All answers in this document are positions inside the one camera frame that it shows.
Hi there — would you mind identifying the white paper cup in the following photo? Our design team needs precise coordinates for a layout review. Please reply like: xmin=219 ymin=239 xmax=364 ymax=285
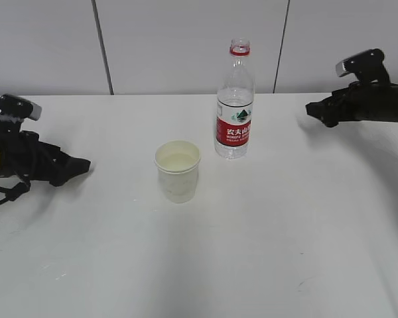
xmin=155 ymin=140 xmax=201 ymax=203

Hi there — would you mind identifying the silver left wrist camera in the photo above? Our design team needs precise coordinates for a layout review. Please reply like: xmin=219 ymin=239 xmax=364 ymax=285
xmin=0 ymin=94 xmax=42 ymax=135

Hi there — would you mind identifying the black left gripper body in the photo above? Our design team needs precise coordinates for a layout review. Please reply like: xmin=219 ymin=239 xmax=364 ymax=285
xmin=20 ymin=131 xmax=68 ymax=186

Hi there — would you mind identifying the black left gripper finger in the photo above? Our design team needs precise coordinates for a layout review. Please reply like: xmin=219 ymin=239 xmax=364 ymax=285
xmin=49 ymin=156 xmax=91 ymax=186

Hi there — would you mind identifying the Nongfu Spring water bottle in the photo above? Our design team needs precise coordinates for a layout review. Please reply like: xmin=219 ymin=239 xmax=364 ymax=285
xmin=214 ymin=38 xmax=255 ymax=160

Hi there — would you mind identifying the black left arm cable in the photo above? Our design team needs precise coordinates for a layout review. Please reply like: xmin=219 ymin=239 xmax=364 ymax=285
xmin=0 ymin=142 xmax=40 ymax=209

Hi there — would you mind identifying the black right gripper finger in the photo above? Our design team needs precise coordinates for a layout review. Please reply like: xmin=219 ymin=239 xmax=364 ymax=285
xmin=305 ymin=96 xmax=352 ymax=127

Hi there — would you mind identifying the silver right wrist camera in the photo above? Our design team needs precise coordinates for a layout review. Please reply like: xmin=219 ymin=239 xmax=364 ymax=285
xmin=335 ymin=48 xmax=391 ymax=85

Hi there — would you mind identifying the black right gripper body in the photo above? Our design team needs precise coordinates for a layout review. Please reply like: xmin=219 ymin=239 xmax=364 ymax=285
xmin=331 ymin=83 xmax=398 ymax=123

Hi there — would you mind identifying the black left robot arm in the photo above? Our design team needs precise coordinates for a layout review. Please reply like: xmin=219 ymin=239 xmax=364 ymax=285
xmin=0 ymin=131 xmax=91 ymax=187

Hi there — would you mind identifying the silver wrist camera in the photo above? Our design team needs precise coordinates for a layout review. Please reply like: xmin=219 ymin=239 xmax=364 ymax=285
xmin=0 ymin=94 xmax=42 ymax=135
xmin=335 ymin=48 xmax=391 ymax=85

